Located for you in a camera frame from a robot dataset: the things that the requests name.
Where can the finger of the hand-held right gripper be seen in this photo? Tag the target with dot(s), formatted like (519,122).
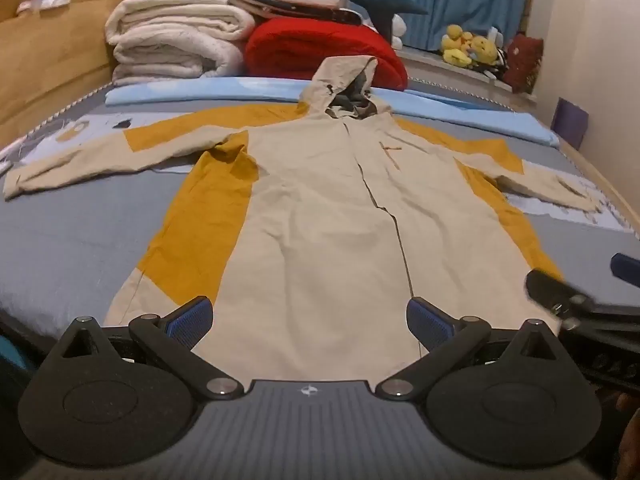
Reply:
(550,291)
(625,267)

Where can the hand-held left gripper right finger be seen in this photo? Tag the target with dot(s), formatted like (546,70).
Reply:
(429,322)

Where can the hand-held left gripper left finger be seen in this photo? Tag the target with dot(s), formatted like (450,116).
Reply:
(192,321)

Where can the beige and mustard hooded jacket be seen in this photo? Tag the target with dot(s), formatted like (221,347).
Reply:
(310,210)

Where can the purple box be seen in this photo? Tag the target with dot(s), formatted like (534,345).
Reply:
(570,122)

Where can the dark red plush cushion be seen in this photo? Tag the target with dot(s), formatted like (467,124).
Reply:
(522,62)

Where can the black and white striped plush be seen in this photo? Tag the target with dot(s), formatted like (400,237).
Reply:
(492,69)

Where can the light blue folded sheet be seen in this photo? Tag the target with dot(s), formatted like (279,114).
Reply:
(200,91)

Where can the grey window sill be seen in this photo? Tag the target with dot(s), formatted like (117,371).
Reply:
(440,74)

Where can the yellow plush toy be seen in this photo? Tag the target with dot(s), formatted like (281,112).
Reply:
(456,45)
(485,50)

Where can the white folded quilt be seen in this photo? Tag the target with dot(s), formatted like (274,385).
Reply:
(170,35)

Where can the white plush toy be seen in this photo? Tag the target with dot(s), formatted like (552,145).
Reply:
(397,30)

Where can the red folded blanket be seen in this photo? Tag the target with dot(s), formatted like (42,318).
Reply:
(300,45)

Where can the wooden bed frame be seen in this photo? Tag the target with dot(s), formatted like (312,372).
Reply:
(50,60)

